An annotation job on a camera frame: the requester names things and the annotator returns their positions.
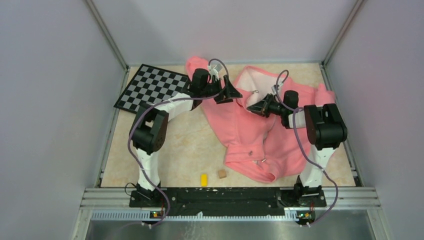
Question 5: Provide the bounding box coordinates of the pink zip-up jacket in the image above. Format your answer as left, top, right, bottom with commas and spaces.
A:
185, 55, 337, 184

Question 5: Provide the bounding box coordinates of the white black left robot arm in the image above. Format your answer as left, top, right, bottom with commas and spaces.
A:
127, 68, 243, 207

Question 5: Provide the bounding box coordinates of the aluminium frame rail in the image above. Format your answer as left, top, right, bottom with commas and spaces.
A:
71, 187, 394, 240

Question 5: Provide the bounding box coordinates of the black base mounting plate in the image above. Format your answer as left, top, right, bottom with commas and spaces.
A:
129, 187, 327, 217

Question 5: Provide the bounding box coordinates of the yellow toy block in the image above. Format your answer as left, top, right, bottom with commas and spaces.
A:
200, 173, 208, 187

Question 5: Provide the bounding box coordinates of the black white checkerboard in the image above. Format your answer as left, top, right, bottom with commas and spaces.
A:
114, 64, 189, 114

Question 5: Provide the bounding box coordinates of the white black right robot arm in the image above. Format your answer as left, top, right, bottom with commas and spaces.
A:
247, 90, 348, 206

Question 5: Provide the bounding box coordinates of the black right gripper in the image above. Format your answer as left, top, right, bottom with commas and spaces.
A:
247, 93, 287, 119

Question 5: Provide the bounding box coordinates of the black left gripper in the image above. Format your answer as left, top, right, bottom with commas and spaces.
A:
200, 74, 242, 104

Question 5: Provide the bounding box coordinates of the small wooden cube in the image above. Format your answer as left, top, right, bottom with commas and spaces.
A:
217, 169, 227, 179

